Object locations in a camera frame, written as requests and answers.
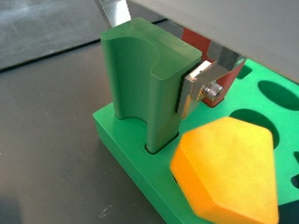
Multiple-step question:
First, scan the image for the gripper right finger 2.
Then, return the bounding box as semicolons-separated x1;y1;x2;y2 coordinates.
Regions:
176;41;247;118

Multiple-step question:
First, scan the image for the gripper left finger 2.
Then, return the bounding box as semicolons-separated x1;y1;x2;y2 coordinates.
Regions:
95;0;131;28

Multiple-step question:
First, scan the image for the green arch block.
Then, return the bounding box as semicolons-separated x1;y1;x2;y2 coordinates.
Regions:
100;17;202;154

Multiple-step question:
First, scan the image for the green shape sorter board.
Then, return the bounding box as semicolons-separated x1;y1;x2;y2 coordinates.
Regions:
94;60;299;224

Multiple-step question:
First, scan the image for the red block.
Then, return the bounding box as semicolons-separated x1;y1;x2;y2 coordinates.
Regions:
182;28;244;108

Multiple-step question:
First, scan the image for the yellow pentagon block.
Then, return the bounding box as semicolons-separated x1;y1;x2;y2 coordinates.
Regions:
171;117;279;224

